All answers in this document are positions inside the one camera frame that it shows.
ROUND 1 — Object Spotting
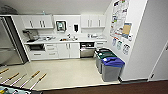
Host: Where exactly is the stainless steel dishwasher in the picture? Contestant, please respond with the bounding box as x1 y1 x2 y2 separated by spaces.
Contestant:
79 42 96 58

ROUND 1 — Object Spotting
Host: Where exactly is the white base cabinet door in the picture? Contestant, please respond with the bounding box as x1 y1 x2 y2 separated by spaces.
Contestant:
56 42 70 60
68 42 81 59

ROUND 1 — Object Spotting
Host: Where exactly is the white drawer front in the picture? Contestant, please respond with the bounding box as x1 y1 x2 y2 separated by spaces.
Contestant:
44 43 58 49
94 41 108 47
44 47 58 53
44 51 59 60
29 50 46 61
94 45 107 50

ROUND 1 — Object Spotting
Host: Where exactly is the chrome faucet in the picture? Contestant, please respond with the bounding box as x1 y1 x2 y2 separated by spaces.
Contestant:
67 33 73 40

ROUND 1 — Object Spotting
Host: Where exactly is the teal dispenser sticker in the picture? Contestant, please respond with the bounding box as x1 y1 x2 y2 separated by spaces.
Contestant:
57 22 64 31

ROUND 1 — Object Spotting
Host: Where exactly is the blue lid waste bin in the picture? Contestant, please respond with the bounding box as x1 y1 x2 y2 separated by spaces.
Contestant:
101 56 126 83

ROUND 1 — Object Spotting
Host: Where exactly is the brown cork board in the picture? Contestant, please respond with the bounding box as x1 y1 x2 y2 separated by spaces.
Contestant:
121 22 133 42

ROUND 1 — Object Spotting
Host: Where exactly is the built-in black microwave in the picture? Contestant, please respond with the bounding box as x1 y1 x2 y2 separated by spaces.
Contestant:
29 43 45 52

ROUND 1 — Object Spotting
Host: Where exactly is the stainless steel refrigerator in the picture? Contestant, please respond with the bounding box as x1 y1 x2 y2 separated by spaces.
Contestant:
0 16 29 66

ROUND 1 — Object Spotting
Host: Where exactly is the white room door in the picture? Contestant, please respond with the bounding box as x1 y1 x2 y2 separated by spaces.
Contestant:
148 39 168 81

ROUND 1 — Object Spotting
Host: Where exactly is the green field foosball table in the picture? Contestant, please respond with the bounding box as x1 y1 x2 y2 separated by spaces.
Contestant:
0 68 48 94

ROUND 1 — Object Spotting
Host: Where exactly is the small blue wall sign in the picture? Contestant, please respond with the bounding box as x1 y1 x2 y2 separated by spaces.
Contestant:
111 37 118 47

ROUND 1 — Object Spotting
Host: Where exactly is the small green wall sign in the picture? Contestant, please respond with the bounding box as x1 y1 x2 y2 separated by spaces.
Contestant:
116 39 123 51

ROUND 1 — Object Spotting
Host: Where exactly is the small white wall sign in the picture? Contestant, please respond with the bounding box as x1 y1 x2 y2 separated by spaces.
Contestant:
121 43 131 56

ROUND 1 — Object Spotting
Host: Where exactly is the black cabinet bar handle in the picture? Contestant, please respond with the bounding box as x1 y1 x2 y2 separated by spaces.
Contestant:
42 20 46 29
39 20 43 29
29 20 33 29

